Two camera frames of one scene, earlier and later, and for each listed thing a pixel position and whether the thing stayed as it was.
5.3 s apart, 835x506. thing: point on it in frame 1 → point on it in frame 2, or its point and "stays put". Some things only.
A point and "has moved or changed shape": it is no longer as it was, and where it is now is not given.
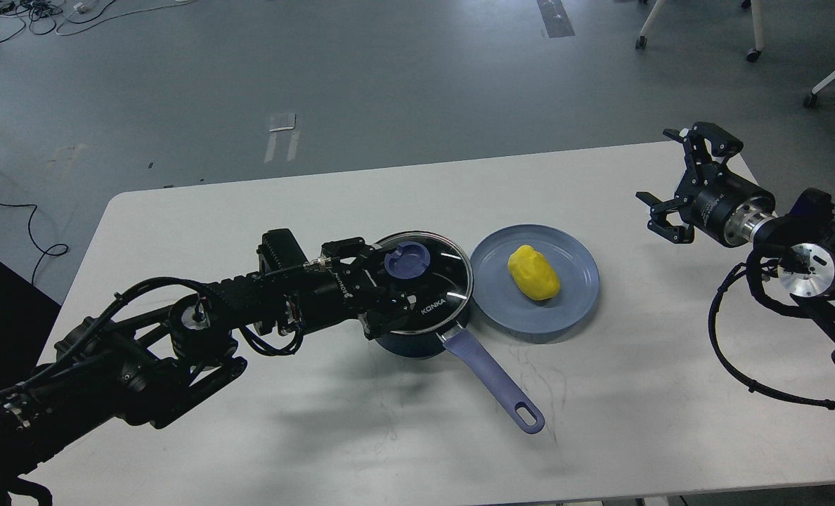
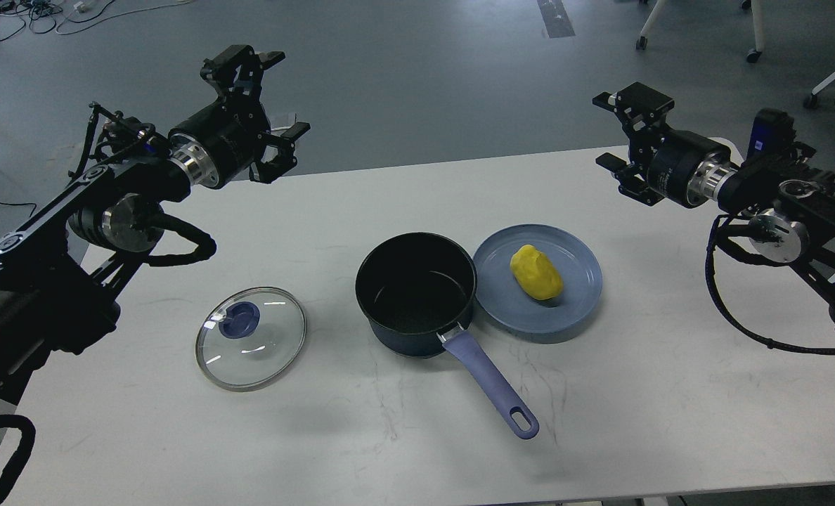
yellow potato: x=533 y=273 stays put
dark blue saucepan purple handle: x=439 y=273 stays put
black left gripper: x=332 y=292 → x=220 y=141
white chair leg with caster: x=758 y=12 stays put
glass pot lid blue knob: x=432 y=269 has moved or changed shape
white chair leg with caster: x=641 y=41 stays put
